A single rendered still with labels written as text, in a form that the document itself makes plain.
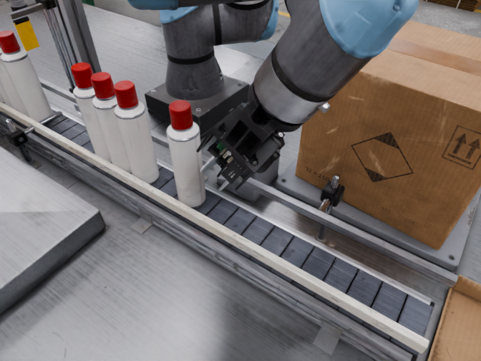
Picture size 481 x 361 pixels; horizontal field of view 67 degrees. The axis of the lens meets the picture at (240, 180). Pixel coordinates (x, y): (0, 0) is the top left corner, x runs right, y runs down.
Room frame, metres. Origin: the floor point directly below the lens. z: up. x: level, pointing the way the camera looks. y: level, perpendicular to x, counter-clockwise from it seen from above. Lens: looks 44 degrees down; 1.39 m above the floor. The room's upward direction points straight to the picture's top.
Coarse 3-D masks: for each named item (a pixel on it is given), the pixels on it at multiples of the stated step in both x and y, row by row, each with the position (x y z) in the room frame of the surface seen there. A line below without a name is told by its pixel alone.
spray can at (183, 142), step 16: (176, 112) 0.45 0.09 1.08; (176, 128) 0.45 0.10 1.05; (192, 128) 0.46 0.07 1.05; (176, 144) 0.44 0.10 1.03; (192, 144) 0.45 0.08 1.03; (176, 160) 0.44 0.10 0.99; (192, 160) 0.44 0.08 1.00; (176, 176) 0.45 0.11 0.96; (192, 176) 0.44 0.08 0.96; (192, 192) 0.44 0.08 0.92
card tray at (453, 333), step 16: (464, 288) 0.30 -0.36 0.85; (480, 288) 0.29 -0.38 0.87; (448, 304) 0.28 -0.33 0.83; (464, 304) 0.28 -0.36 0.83; (480, 304) 0.28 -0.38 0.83; (448, 320) 0.25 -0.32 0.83; (464, 320) 0.25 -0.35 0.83; (480, 320) 0.25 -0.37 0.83; (448, 336) 0.23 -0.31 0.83; (464, 336) 0.23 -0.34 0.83; (480, 336) 0.23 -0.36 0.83; (432, 352) 0.21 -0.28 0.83; (448, 352) 0.21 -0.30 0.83; (464, 352) 0.21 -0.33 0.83; (480, 352) 0.21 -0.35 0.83
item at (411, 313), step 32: (64, 128) 0.69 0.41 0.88; (192, 224) 0.41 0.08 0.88; (224, 224) 0.41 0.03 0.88; (256, 224) 0.41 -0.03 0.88; (288, 256) 0.34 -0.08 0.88; (320, 256) 0.34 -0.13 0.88; (352, 288) 0.28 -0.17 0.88; (384, 288) 0.28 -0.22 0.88; (416, 320) 0.23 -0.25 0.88; (416, 352) 0.19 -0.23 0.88
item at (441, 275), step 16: (64, 96) 0.70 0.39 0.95; (160, 144) 0.54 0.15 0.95; (272, 192) 0.41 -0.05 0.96; (304, 208) 0.37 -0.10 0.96; (336, 224) 0.34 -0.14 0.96; (368, 240) 0.31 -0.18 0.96; (400, 256) 0.29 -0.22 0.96; (416, 256) 0.28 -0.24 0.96; (432, 272) 0.26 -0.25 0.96; (448, 272) 0.26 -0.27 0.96
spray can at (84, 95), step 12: (72, 72) 0.58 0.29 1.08; (84, 72) 0.57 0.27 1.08; (84, 84) 0.57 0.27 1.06; (84, 96) 0.56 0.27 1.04; (84, 108) 0.56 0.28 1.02; (84, 120) 0.57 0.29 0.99; (96, 120) 0.56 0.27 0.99; (96, 132) 0.56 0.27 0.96; (96, 144) 0.56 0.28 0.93; (108, 156) 0.56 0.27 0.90
